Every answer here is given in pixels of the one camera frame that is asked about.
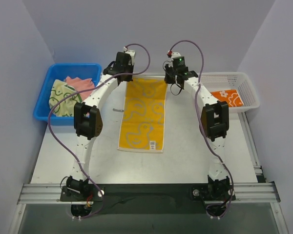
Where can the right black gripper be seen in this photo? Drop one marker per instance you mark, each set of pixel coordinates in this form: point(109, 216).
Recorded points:
point(169, 78)

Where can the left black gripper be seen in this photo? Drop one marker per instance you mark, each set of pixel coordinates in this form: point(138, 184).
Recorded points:
point(126, 76)

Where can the orange lion print towel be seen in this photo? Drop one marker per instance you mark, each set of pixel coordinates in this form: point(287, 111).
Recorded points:
point(231, 97)

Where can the yellow patterned towel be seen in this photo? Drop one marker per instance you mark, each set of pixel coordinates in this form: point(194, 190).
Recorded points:
point(142, 128)

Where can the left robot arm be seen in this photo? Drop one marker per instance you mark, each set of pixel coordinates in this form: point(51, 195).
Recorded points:
point(88, 122)

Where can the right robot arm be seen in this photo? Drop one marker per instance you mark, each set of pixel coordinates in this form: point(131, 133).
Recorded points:
point(213, 118)

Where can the blue plastic bin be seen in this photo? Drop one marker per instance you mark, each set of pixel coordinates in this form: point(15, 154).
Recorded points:
point(60, 71)

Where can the grey towel label tag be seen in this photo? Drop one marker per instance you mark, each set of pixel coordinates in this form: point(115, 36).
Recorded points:
point(118, 110)

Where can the pink towel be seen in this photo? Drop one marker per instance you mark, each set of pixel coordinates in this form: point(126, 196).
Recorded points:
point(80, 84)

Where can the white perforated plastic basket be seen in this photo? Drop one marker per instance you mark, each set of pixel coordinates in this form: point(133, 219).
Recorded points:
point(238, 81)

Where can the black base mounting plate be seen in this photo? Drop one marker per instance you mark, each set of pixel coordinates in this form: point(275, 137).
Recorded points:
point(149, 199)

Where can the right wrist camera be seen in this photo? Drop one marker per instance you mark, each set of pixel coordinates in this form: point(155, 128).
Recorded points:
point(178, 61)

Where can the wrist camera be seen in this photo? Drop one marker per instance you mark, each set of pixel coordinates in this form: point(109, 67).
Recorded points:
point(178, 61)
point(132, 53)

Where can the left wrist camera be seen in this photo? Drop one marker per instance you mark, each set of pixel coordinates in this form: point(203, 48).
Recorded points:
point(132, 53)

